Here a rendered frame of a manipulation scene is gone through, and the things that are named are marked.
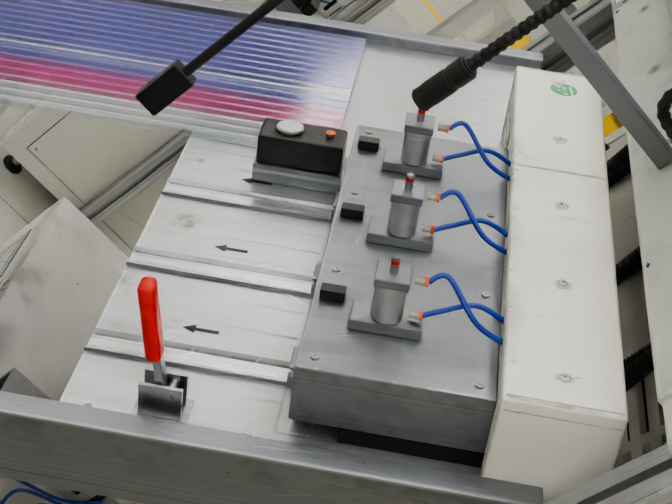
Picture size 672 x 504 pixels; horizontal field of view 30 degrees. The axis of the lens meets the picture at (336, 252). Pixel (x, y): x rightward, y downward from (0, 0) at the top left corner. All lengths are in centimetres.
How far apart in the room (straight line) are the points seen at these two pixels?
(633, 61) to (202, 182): 40
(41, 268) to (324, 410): 72
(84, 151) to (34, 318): 106
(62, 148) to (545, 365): 177
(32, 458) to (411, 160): 39
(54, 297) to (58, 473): 63
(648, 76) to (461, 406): 40
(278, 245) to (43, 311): 49
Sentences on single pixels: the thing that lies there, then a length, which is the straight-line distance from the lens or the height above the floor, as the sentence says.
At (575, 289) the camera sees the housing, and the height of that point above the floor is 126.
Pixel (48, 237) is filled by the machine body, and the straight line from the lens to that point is 155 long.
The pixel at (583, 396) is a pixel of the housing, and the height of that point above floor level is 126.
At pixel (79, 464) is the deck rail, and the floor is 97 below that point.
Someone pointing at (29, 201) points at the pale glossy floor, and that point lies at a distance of 260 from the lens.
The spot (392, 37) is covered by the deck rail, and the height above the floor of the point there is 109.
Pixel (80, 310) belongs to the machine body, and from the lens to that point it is 152.
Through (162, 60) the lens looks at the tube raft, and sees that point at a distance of 129.
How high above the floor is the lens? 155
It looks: 27 degrees down
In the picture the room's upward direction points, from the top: 57 degrees clockwise
